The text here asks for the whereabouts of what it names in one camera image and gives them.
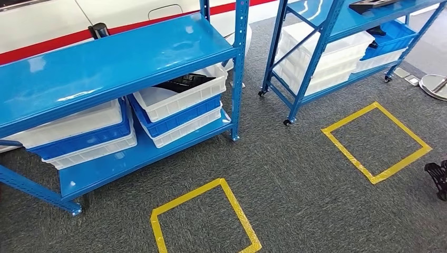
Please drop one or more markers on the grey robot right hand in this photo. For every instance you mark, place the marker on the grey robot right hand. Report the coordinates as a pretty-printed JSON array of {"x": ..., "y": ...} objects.
[{"x": 439, "y": 176}]

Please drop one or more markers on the black part in bin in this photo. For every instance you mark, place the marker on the black part in bin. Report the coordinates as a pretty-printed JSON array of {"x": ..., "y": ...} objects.
[
  {"x": 376, "y": 31},
  {"x": 185, "y": 83}
]

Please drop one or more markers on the blue metal shelf rack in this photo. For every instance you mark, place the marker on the blue metal shelf rack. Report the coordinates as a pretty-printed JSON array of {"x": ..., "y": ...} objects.
[
  {"x": 104, "y": 63},
  {"x": 314, "y": 56}
]

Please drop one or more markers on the black plastic car part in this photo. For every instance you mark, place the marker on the black plastic car part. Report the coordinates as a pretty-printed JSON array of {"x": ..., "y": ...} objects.
[{"x": 370, "y": 5}]

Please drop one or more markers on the round silver stand base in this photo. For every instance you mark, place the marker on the round silver stand base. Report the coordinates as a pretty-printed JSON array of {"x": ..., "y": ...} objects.
[{"x": 433, "y": 87}]

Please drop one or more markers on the grey floor outlet plate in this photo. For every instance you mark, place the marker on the grey floor outlet plate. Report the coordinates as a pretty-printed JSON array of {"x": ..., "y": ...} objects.
[
  {"x": 412, "y": 80},
  {"x": 402, "y": 72}
]

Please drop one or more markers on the yellow floor tape square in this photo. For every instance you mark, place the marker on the yellow floor tape square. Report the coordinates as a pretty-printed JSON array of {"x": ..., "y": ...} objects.
[
  {"x": 349, "y": 120},
  {"x": 241, "y": 213}
]

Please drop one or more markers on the small white floor plate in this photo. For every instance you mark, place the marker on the small white floor plate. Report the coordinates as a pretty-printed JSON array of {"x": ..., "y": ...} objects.
[{"x": 237, "y": 84}]

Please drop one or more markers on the black cylindrical post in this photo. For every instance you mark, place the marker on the black cylindrical post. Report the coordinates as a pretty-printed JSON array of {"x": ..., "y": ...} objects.
[{"x": 99, "y": 30}]

